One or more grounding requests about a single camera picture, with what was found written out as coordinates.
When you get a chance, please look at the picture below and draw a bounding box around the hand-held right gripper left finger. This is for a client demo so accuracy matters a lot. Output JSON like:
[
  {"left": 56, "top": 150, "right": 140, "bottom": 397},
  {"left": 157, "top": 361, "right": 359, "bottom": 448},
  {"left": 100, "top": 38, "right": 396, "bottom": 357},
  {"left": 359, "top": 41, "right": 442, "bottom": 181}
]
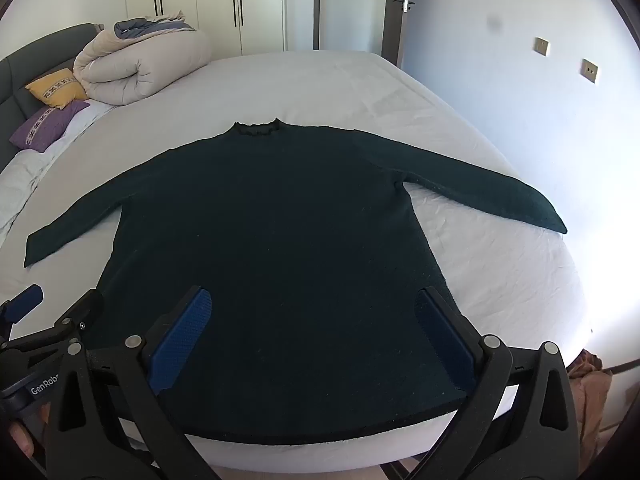
[{"left": 46, "top": 285, "right": 217, "bottom": 480}]

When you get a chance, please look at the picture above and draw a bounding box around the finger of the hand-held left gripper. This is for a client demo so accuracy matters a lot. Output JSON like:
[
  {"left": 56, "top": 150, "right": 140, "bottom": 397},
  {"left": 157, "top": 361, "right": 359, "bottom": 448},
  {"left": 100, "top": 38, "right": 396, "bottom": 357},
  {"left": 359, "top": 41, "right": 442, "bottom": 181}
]
[
  {"left": 46, "top": 288, "right": 105, "bottom": 357},
  {"left": 0, "top": 283, "right": 45, "bottom": 342}
]

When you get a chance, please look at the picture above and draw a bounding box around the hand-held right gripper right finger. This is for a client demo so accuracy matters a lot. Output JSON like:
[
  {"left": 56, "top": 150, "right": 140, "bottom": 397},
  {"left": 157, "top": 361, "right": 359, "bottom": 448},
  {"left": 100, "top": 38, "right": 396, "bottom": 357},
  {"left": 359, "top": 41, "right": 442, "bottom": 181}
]
[{"left": 404, "top": 286, "right": 582, "bottom": 480}]

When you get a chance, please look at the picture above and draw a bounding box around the dark green towel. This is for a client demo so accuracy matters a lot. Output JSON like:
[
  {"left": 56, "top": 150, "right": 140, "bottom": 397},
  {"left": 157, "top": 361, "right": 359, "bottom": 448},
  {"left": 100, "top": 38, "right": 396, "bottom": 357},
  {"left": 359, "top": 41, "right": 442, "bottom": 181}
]
[{"left": 22, "top": 117, "right": 569, "bottom": 447}]

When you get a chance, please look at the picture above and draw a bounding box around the person's left hand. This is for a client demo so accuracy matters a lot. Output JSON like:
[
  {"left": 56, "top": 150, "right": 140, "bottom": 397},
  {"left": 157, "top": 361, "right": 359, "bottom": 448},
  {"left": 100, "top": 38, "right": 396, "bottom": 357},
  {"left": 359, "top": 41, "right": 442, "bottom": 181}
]
[{"left": 6, "top": 419, "right": 41, "bottom": 463}]

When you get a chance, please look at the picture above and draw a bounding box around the white crumpled blanket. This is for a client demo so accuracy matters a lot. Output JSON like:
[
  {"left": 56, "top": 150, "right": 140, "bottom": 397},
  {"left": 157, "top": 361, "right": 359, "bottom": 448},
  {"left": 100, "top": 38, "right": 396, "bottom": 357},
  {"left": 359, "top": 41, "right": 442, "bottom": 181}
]
[{"left": 0, "top": 149, "right": 67, "bottom": 242}]

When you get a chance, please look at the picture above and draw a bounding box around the pink brown cloth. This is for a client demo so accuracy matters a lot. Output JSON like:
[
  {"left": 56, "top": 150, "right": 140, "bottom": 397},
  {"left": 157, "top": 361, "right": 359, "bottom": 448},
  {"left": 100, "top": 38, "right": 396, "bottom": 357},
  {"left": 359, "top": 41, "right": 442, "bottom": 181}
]
[{"left": 567, "top": 347, "right": 614, "bottom": 467}]

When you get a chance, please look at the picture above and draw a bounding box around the purple patterned pillow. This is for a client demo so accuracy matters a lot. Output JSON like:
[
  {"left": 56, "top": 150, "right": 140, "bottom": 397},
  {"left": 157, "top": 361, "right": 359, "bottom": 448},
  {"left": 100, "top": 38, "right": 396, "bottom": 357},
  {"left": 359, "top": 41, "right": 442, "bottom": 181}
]
[{"left": 9, "top": 100, "right": 91, "bottom": 154}]

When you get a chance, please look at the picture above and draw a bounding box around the yellow patterned pillow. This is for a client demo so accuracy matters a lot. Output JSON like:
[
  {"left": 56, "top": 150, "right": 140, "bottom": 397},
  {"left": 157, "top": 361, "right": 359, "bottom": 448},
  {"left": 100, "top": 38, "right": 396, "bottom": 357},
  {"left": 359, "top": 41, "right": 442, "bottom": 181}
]
[{"left": 25, "top": 69, "right": 91, "bottom": 110}]

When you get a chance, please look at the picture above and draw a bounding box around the grey padded headboard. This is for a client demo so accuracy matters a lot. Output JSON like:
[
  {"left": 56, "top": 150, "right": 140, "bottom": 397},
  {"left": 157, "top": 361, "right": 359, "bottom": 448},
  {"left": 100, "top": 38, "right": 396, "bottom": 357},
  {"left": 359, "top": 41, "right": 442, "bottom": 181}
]
[{"left": 0, "top": 22, "right": 104, "bottom": 175}]

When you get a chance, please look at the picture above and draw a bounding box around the beige folded duvet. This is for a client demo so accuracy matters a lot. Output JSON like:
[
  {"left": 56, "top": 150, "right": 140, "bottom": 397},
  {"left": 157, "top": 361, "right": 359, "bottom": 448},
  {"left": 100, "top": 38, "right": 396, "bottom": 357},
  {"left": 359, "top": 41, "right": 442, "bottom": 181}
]
[{"left": 73, "top": 24, "right": 214, "bottom": 107}]

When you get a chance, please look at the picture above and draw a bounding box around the white sheeted bed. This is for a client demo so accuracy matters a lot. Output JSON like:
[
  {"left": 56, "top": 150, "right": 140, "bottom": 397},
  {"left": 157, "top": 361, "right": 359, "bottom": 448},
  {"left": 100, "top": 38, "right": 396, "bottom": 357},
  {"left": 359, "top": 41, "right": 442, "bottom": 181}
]
[{"left": 0, "top": 50, "right": 595, "bottom": 480}]

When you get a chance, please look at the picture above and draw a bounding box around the blue grey folded blanket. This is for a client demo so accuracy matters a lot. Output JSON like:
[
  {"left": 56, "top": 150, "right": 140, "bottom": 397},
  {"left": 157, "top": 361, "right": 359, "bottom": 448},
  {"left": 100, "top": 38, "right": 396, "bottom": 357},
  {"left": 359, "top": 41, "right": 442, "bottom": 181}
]
[{"left": 113, "top": 16, "right": 195, "bottom": 41}]

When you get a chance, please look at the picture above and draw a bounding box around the dark wooden door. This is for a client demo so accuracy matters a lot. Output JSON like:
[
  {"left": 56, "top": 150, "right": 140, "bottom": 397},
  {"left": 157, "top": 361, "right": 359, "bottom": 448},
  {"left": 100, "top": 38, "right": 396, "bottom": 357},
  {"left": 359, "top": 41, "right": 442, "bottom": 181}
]
[{"left": 382, "top": 0, "right": 437, "bottom": 69}]

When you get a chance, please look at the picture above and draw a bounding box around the white wardrobe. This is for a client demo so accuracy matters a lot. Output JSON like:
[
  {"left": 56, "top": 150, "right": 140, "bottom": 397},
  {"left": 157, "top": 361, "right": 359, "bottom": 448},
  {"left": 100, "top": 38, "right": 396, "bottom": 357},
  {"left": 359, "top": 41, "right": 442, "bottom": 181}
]
[{"left": 125, "top": 0, "right": 289, "bottom": 57}]

